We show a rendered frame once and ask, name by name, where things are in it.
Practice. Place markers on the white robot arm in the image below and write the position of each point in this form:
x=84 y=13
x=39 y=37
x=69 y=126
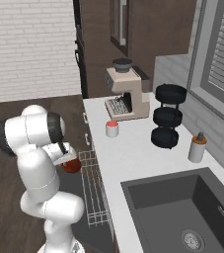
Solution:
x=37 y=171

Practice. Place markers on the black wall oven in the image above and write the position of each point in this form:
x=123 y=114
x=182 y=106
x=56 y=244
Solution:
x=80 y=59

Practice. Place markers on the dark brown tall cabinet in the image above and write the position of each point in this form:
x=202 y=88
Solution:
x=149 y=29

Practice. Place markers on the window with grey blinds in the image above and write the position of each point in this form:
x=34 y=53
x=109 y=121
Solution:
x=220 y=56

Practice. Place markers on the black three-tier stand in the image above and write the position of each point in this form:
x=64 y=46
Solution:
x=166 y=118

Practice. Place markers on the white cup with red top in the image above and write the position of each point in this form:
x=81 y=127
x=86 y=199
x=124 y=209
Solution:
x=112 y=130

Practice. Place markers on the beige coffee machine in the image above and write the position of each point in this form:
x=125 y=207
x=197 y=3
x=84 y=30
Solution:
x=130 y=89

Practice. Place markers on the dark dishwasher door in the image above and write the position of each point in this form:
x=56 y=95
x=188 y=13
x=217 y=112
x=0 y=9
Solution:
x=97 y=235

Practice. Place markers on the white soap dispenser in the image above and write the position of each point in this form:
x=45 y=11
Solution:
x=196 y=150

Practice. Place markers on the dark grey sink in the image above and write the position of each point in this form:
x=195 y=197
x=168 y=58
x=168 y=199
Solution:
x=182 y=210

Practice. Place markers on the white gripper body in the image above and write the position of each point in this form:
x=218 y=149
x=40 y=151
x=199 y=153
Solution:
x=68 y=153

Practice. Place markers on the red bowl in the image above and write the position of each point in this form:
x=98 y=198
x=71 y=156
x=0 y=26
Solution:
x=72 y=166

